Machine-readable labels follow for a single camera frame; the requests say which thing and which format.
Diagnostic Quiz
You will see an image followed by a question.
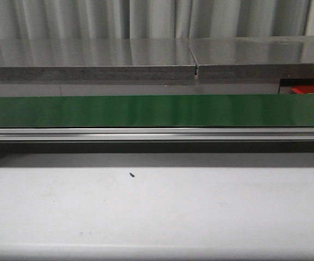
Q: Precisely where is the left grey countertop slab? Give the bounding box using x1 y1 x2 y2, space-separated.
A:
0 39 196 82

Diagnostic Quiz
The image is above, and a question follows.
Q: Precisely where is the grey countertop slab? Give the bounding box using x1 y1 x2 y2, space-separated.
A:
189 36 314 80
0 39 196 82

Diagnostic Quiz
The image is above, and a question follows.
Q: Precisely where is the green conveyor belt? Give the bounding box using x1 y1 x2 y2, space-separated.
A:
0 94 314 128

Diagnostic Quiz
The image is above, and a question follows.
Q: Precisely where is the right grey countertop slab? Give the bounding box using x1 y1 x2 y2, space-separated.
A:
189 36 314 80

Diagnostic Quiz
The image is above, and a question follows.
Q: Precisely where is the red plastic tray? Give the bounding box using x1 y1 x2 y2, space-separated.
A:
291 85 314 94

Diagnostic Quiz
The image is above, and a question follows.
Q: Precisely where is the grey pleated curtain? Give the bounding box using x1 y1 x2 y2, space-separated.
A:
0 1 310 40

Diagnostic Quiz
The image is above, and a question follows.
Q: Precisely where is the aluminium conveyor side rail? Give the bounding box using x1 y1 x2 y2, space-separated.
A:
0 127 314 142

